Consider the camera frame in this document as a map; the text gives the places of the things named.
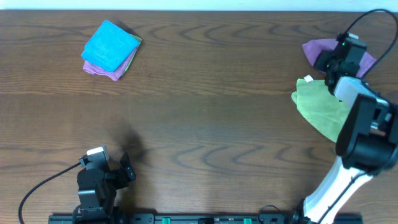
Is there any purple microfiber cloth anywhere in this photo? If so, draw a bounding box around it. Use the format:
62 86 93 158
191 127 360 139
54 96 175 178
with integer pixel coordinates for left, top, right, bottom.
302 39 376 78

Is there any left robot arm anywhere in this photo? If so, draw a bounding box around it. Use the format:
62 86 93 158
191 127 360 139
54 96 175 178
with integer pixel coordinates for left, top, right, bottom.
72 151 136 223

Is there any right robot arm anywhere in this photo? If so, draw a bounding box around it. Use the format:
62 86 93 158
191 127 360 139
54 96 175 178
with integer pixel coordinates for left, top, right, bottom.
289 50 397 223

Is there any white cloth tag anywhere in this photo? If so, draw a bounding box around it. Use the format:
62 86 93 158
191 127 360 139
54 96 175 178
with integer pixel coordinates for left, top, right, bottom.
303 75 313 83

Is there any light green cloth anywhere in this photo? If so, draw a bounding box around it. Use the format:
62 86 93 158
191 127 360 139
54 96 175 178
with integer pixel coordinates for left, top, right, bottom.
291 78 350 142

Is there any folded purple cloth in stack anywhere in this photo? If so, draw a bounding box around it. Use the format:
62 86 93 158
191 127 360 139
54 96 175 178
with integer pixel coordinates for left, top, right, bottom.
83 47 138 81

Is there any folded blue cloth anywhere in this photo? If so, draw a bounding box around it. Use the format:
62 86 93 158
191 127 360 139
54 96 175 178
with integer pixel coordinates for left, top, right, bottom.
81 20 137 72

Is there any folded green cloth in stack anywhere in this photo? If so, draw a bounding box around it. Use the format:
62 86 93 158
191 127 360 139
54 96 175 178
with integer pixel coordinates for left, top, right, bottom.
123 34 142 73

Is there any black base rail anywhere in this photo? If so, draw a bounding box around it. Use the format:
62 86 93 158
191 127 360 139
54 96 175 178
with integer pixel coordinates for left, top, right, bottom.
48 213 364 224

